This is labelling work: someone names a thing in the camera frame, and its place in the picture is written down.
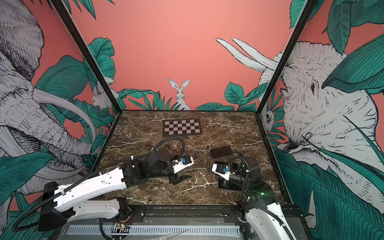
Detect white slotted cable duct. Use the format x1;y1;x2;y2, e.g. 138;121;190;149
65;224;242;237

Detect black front rail frame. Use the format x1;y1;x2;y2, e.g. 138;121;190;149
56;204;304;224

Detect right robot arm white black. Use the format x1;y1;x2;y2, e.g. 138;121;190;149
212;155;296;240

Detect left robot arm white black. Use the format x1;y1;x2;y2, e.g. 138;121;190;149
12;137;195;232

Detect green wired earphones cable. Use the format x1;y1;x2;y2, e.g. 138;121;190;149
113;137;217;205

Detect right black corner post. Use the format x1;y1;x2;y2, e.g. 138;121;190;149
256;0;317;116

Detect black corner post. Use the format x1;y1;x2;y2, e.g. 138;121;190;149
256;0;317;116
51;0;122;116

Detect chessboard brown and pink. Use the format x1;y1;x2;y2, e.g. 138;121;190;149
163;118;202;137

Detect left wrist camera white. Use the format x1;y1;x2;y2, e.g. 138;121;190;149
172;156;195;174

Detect left black corner post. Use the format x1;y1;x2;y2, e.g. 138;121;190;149
51;0;122;116

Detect far black smartphone blue edge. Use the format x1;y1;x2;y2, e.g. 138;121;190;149
210;146;233;159

